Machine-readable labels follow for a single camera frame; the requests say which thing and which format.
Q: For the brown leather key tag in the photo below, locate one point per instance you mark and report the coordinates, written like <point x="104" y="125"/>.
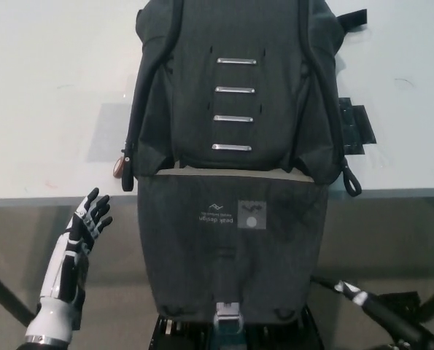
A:
<point x="118" y="168"/>

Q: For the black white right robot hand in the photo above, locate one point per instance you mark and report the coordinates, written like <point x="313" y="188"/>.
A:
<point x="395" y="321"/>

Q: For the dark grey backpack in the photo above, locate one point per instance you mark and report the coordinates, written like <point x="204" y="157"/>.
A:
<point x="235" y="109"/>

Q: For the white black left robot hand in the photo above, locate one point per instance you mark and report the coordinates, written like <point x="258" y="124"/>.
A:
<point x="72" y="251"/>

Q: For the black tape patch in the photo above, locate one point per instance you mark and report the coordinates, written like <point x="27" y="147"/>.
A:
<point x="359" y="127"/>

